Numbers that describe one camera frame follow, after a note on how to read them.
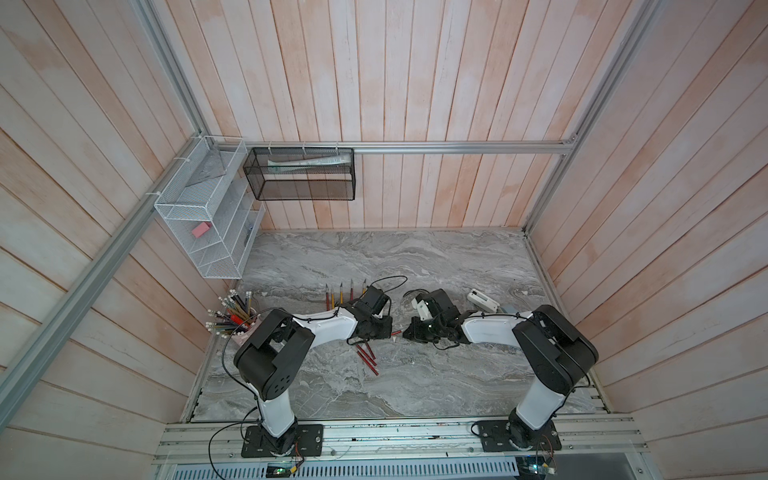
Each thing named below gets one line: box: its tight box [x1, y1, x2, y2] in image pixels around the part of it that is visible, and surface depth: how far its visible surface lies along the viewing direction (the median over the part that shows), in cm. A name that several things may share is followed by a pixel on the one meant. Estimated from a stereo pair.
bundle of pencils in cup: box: [205, 289, 261, 339], surface depth 83 cm
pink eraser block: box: [191, 222, 212, 238], surface depth 84 cm
